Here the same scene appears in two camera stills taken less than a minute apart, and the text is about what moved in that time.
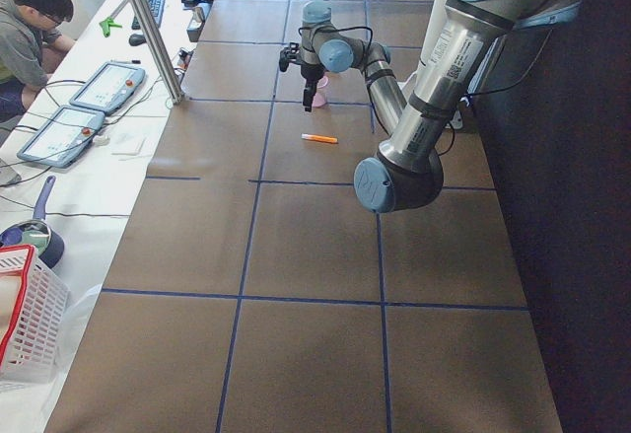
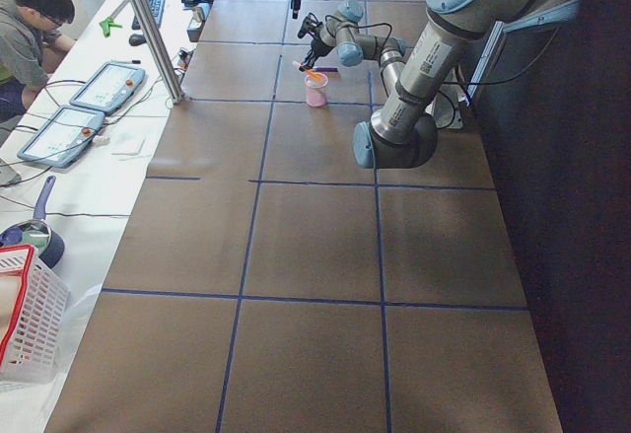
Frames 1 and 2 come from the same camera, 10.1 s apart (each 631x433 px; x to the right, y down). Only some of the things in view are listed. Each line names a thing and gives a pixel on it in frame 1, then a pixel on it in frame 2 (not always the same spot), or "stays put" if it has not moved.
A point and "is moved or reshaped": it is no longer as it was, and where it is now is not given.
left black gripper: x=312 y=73 → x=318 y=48
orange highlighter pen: x=319 y=138 is moved or reshaped
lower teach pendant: x=64 y=137 stays put
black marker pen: x=126 y=61 stays put
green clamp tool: x=105 y=26 stays put
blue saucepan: x=36 y=232 stays put
